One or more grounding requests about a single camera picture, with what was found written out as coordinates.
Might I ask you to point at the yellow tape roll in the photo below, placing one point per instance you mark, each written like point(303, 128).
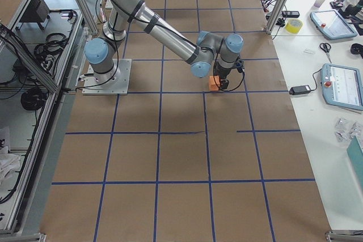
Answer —
point(294, 25)

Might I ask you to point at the black scissors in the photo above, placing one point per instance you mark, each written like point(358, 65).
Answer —
point(326, 47)

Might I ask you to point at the orange foam block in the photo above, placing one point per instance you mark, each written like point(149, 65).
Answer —
point(214, 83)

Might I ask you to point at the upper blue teach pendant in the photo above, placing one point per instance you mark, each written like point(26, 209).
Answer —
point(332, 25)

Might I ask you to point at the black power adapter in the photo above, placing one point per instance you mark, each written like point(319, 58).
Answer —
point(300, 90)

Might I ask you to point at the blue teach pendant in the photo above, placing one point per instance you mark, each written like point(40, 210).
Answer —
point(332, 25)
point(342, 86)

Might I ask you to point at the lower blue teach pendant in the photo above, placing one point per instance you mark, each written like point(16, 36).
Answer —
point(342, 86)

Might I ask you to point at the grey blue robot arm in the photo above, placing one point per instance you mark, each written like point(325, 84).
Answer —
point(211, 52)

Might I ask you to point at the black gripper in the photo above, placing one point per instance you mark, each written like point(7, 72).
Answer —
point(222, 72)

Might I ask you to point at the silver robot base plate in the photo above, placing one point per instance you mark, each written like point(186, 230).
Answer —
point(114, 82)

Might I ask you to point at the teal box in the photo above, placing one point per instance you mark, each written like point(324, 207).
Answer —
point(355, 155)

